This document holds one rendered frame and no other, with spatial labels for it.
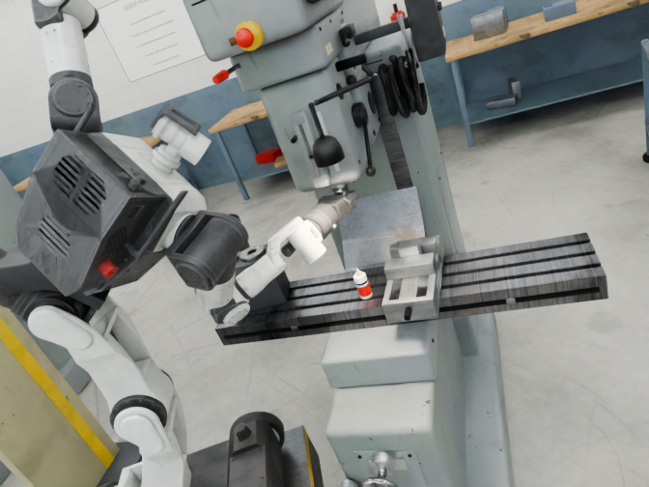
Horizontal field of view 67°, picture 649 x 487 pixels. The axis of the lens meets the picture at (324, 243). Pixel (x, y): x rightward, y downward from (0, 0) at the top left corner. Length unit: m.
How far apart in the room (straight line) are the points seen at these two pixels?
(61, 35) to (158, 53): 5.17
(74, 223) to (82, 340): 0.34
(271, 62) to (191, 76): 5.09
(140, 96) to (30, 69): 1.49
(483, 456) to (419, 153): 1.11
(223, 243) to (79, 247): 0.27
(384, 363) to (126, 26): 5.65
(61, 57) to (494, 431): 1.81
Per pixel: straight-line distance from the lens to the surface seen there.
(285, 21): 1.16
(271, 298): 1.75
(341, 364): 1.56
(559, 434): 2.30
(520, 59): 5.68
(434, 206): 1.90
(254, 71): 1.30
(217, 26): 1.21
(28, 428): 2.75
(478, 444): 2.04
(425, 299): 1.41
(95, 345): 1.30
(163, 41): 6.41
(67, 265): 1.10
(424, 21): 1.53
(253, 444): 1.77
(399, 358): 1.51
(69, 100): 1.20
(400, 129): 1.79
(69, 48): 1.31
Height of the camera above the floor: 1.81
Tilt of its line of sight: 26 degrees down
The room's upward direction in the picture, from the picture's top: 21 degrees counter-clockwise
